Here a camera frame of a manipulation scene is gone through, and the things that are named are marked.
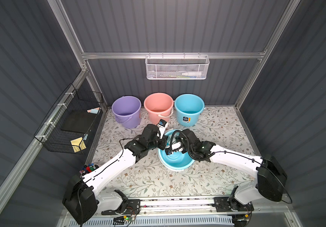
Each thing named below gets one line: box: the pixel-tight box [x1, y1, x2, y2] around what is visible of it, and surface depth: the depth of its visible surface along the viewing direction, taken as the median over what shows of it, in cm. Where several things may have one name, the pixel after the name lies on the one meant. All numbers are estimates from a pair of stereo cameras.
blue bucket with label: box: [173, 93, 206, 127], surface depth 104 cm
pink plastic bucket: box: [143, 92, 175, 126], surface depth 104 cm
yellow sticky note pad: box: [70, 136, 87, 154], surface depth 65 cm
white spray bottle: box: [181, 70, 202, 77], surface depth 92 cm
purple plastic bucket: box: [111, 95, 142, 129], surface depth 103 cm
